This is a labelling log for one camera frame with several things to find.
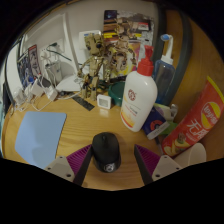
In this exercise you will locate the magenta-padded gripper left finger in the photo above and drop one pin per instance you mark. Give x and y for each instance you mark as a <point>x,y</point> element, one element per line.
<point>60,166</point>

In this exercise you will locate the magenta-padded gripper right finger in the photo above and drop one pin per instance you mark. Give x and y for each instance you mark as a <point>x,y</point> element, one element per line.
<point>166,166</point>

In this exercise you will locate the black computer mouse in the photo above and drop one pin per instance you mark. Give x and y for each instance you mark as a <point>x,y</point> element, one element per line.
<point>106,153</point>

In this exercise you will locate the light blue mouse pad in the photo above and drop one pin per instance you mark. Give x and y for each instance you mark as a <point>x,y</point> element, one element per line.
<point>38,136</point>

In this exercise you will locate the black pen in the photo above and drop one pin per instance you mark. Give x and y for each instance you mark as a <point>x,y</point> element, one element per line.
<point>158,146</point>

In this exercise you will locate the white mug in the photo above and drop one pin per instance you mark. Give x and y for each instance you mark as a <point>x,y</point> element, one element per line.
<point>191,155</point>

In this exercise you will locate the dark blue small box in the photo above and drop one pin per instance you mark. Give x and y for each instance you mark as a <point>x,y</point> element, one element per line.
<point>155,123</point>

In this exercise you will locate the red chips can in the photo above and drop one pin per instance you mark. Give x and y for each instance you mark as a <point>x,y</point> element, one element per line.
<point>196,123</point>

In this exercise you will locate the black ruler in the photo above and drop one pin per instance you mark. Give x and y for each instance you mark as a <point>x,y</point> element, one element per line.
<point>83,103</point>

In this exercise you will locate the white power strip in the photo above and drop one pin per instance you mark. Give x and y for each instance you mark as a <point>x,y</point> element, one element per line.
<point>51,93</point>

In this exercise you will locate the white red-pump lotion bottle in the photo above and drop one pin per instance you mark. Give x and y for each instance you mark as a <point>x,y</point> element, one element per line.
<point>138,96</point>

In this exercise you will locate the small white square clock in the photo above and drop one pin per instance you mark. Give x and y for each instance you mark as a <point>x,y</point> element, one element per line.
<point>103,102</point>

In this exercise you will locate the clear plastic cup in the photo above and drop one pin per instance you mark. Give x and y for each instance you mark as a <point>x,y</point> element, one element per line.
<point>20,98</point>

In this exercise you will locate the large white charger block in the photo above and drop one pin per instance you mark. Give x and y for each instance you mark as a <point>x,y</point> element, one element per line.
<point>37,88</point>

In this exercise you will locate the white desk lamp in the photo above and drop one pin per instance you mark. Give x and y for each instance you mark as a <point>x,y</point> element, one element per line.
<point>68,83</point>

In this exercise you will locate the black charger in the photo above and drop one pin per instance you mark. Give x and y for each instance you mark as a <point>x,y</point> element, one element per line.
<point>45,82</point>

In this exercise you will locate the clear white-nozzle squeeze bottle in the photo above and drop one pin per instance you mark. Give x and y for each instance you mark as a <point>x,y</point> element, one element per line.
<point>164,80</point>

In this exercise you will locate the dark green round container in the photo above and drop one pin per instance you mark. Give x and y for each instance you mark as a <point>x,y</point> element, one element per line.
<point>116,95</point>

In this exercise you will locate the steel cup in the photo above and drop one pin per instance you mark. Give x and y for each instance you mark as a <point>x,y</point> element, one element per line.
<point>54,73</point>

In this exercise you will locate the tan robot figure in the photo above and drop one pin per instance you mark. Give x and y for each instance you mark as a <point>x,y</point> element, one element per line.
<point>91,66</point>

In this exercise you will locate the robot model kit box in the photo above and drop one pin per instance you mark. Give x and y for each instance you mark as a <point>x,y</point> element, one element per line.
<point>31,63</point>

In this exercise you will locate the colourful printed box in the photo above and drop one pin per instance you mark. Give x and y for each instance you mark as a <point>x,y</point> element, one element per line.
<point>133,23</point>

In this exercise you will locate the white wall socket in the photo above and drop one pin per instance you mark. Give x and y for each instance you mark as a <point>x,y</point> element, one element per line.
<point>46,56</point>

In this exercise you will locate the white blue-label wall box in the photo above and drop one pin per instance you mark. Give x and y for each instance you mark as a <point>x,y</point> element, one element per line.
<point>83,35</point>

